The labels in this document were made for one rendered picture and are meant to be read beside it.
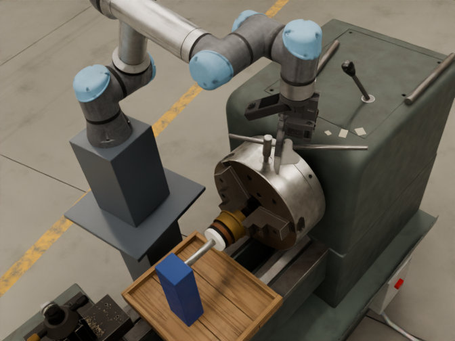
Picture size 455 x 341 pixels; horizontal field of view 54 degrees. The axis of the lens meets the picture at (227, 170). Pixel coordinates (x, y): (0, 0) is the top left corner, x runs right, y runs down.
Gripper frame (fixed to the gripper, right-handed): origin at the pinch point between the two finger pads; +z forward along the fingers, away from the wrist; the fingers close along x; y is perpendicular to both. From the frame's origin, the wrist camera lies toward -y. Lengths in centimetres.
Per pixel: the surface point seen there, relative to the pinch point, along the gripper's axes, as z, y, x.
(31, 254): 140, -138, 16
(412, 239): 71, 51, 33
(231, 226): 16.1, -8.9, -14.3
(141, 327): 42, -29, -37
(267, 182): 5.2, -1.6, -6.1
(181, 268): 16.6, -17.5, -29.2
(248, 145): 6.3, -9.6, 5.9
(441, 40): 134, 87, 281
